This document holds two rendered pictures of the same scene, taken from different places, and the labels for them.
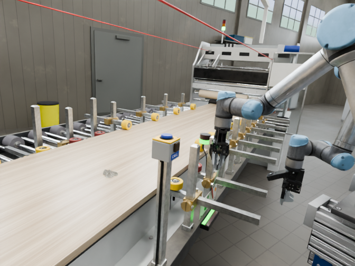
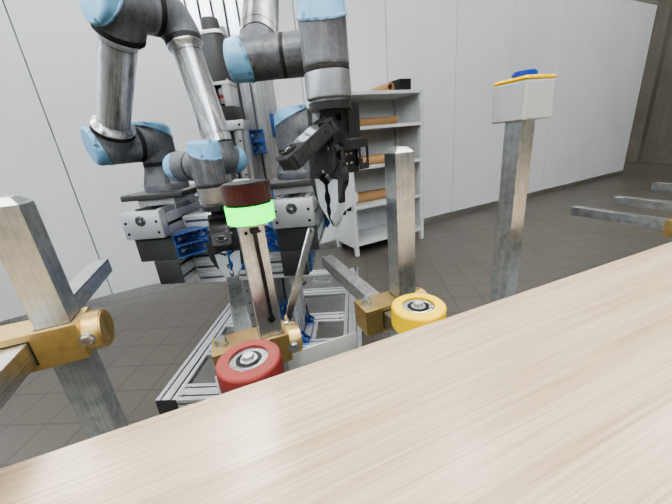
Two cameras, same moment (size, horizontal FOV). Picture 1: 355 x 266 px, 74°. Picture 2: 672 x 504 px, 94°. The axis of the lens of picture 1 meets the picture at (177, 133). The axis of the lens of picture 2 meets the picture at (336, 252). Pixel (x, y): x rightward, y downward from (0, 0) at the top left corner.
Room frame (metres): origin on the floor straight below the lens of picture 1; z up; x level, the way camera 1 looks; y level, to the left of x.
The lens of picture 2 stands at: (1.43, 0.19, 1.15)
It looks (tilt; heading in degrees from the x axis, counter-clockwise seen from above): 20 degrees down; 224
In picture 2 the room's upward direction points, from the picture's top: 6 degrees counter-clockwise
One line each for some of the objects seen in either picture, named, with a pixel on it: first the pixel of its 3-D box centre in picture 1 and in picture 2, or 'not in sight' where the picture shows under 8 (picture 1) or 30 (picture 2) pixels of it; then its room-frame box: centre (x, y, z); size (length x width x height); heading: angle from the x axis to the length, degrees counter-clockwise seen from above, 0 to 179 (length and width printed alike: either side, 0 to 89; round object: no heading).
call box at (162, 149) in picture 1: (166, 148); (521, 102); (0.74, 0.03, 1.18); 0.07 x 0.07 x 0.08; 63
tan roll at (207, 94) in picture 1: (235, 97); not in sight; (3.77, -0.87, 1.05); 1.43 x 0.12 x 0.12; 63
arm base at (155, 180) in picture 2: not in sight; (164, 175); (0.98, -1.07, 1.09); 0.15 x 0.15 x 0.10
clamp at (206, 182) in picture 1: (209, 179); (259, 348); (1.22, -0.20, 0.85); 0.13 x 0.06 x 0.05; 153
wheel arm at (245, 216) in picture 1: (211, 205); (362, 292); (0.97, -0.18, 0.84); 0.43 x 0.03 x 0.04; 63
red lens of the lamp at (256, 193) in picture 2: (205, 136); (246, 192); (1.22, -0.15, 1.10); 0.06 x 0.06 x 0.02
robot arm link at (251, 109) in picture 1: (248, 108); (315, 53); (0.94, -0.28, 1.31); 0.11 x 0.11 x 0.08; 42
